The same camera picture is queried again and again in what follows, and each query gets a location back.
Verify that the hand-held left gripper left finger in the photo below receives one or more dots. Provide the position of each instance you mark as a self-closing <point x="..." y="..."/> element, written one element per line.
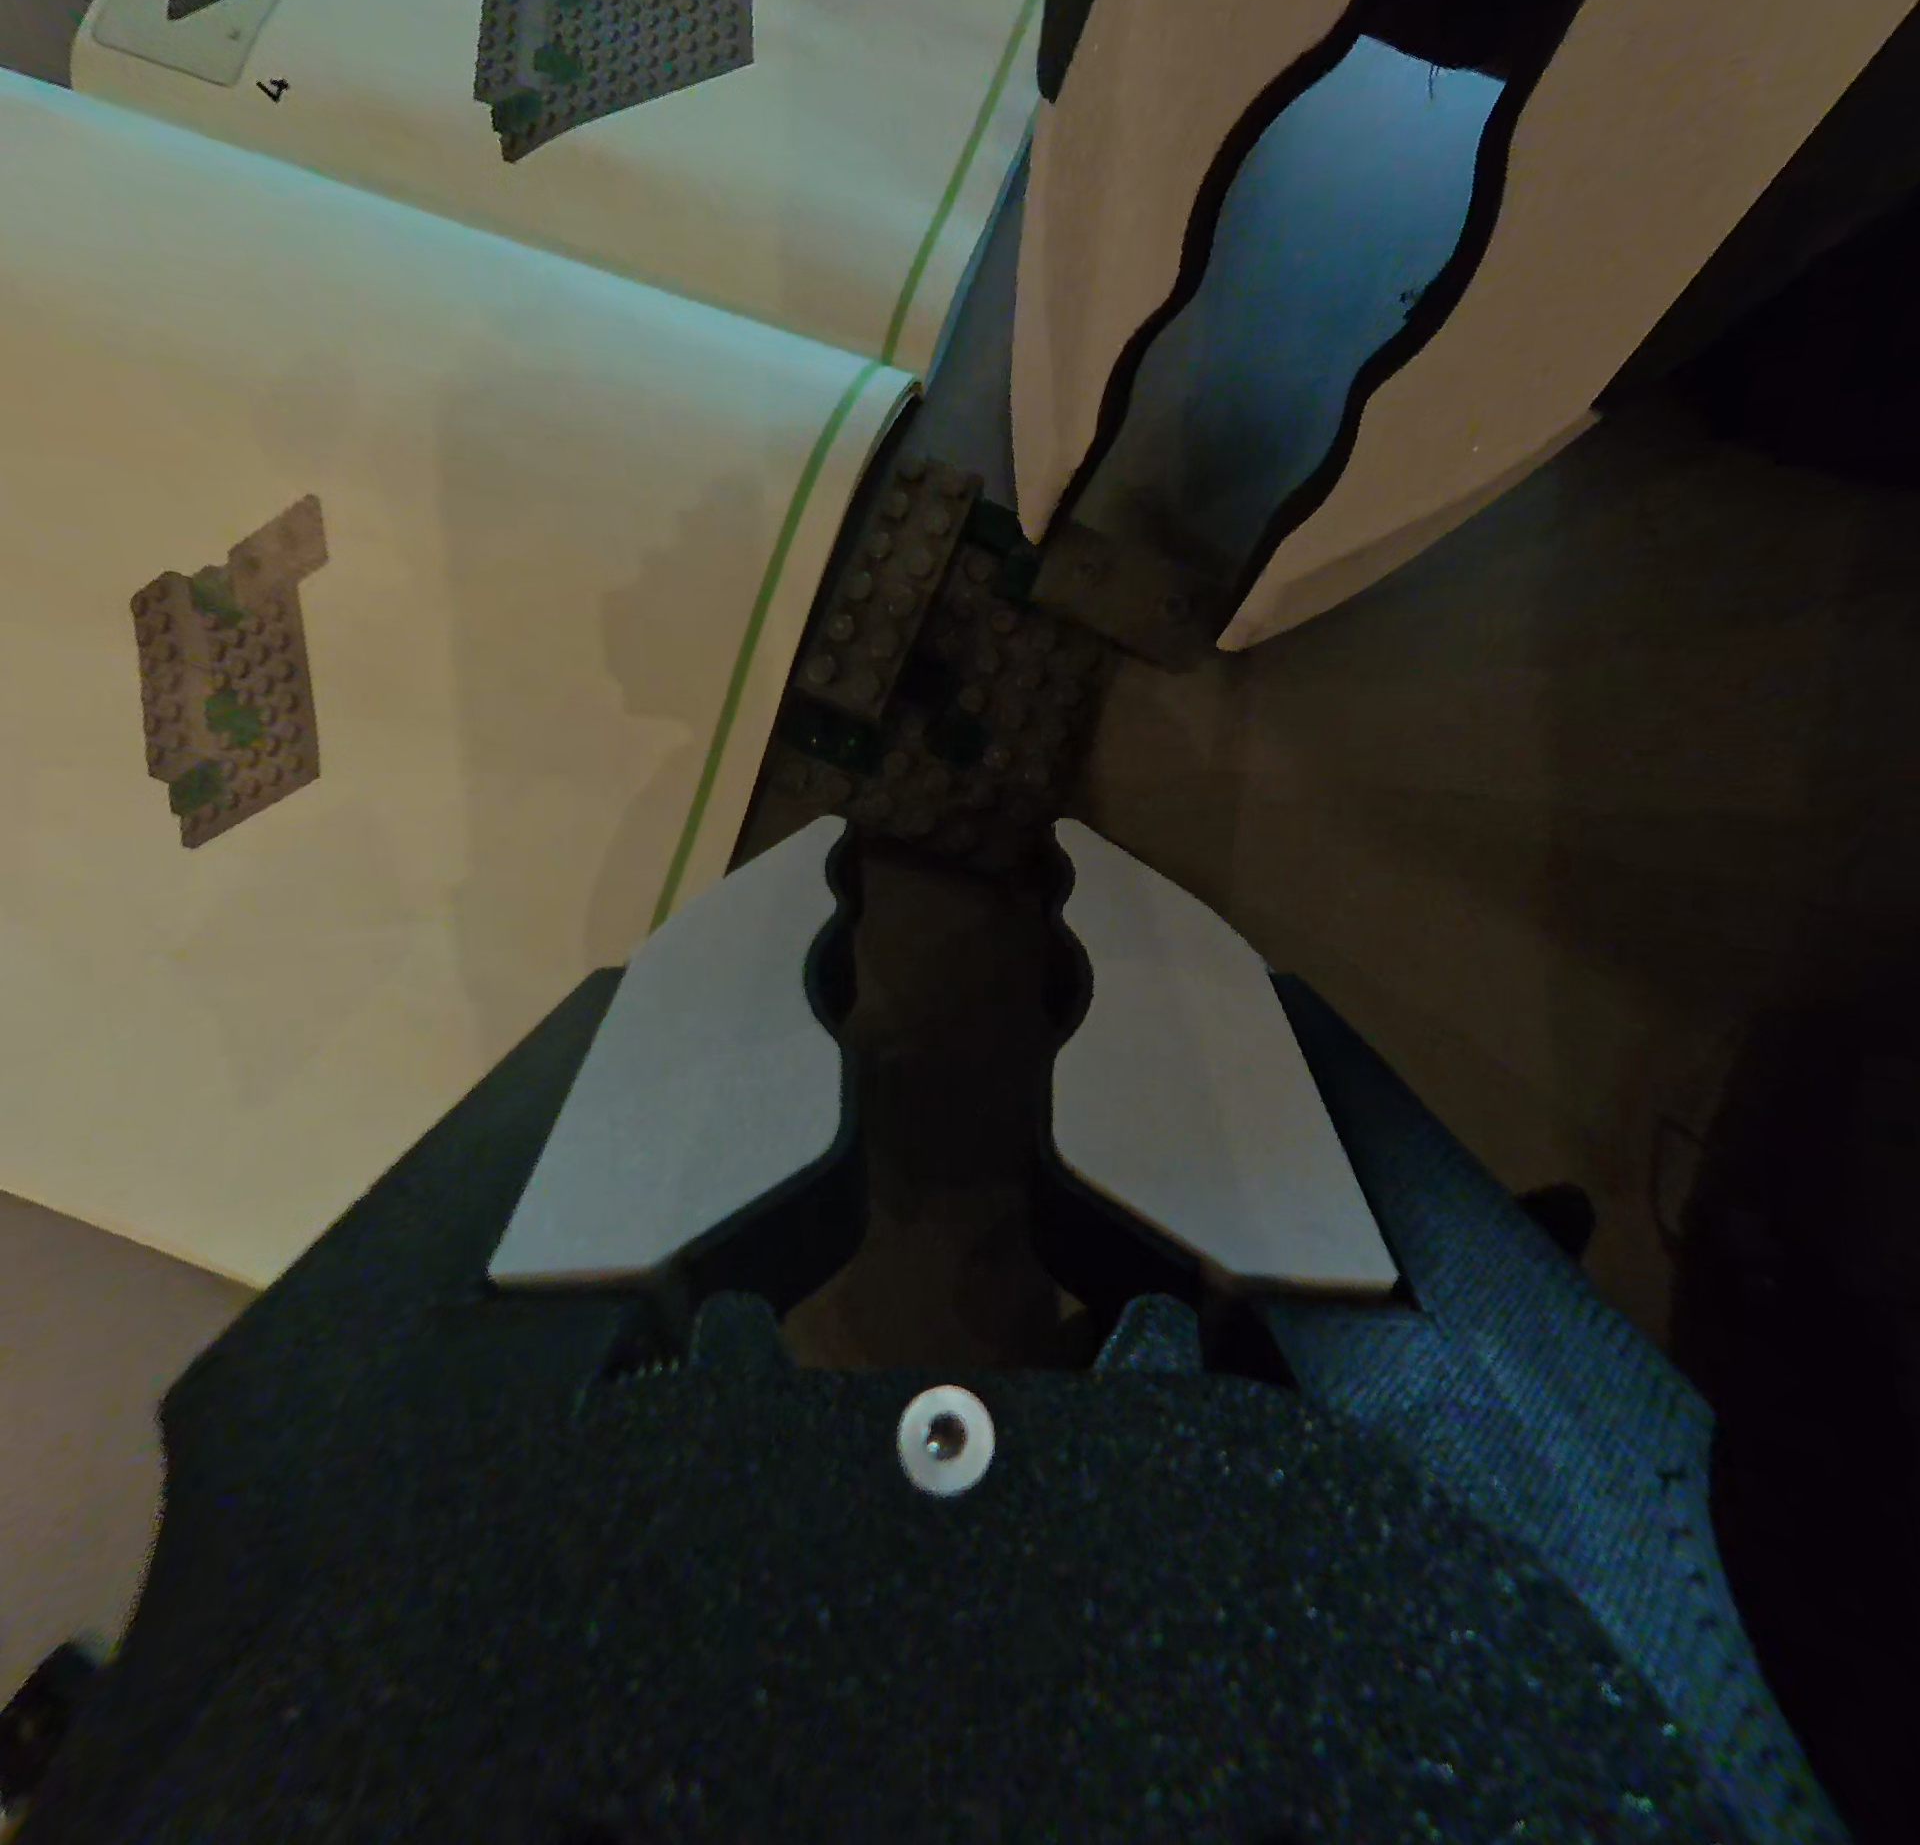
<point x="690" y="1096"/>

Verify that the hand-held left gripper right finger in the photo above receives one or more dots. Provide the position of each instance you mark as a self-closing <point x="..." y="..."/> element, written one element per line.
<point x="1200" y="1111"/>

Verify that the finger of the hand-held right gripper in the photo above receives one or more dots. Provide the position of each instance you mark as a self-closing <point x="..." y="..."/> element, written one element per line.
<point x="1620" y="225"/>
<point x="1141" y="150"/>

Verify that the grey brick baseplate assembly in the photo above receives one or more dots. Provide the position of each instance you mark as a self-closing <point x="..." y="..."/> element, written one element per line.
<point x="961" y="705"/>

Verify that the brick instruction booklet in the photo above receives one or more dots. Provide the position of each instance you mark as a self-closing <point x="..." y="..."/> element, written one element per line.
<point x="450" y="526"/>

